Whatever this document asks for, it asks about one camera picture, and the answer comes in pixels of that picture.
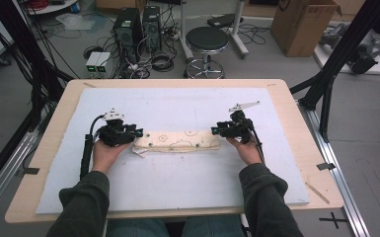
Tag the narrow black computer tower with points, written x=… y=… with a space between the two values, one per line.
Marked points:
x=152 y=28

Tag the black tape piece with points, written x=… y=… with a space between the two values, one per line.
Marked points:
x=325 y=166
x=29 y=171

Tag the white metal stand frame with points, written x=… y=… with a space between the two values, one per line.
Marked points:
x=238 y=33

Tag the grey machine part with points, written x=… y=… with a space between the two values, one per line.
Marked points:
x=334 y=34

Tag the black metal frame stand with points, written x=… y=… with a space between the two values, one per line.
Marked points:
x=23 y=49
x=339 y=56

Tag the clear plastic sheet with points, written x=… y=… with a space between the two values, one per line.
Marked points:
x=75 y=21

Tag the black tape cross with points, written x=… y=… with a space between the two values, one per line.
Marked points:
x=333 y=220

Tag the person's right leg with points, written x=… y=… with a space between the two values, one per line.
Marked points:
x=213 y=227

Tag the flat black device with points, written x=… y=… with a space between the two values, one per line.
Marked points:
x=223 y=20

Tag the aluminium rail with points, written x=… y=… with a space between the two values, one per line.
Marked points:
x=3 y=174
x=335 y=177

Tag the brown cardboard box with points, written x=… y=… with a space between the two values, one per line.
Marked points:
x=301 y=29

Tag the large black computer tower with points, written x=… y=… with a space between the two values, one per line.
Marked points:
x=127 y=33

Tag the person's leg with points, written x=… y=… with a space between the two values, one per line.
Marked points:
x=135 y=228
x=213 y=227

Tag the black round stool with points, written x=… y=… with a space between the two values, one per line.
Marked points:
x=207 y=39

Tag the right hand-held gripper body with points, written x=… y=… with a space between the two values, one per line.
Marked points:
x=242 y=128

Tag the cream cloth towel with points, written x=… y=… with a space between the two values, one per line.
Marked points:
x=177 y=141

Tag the white round table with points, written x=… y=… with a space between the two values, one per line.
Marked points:
x=52 y=7

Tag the black machine part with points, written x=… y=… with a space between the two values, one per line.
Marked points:
x=363 y=59

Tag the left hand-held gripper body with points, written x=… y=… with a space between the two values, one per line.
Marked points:
x=115 y=135

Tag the person's right hand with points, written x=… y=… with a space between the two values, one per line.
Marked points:
x=250 y=154

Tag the white power supply unit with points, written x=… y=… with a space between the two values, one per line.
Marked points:
x=92 y=61
x=103 y=62

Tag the person's left leg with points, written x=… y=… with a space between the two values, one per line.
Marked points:
x=135 y=228

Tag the white foam mat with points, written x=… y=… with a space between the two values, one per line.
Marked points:
x=177 y=177

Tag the person's left hand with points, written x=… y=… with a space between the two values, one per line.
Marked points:
x=104 y=158

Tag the thin wooden stick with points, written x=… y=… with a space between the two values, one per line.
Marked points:
x=317 y=193

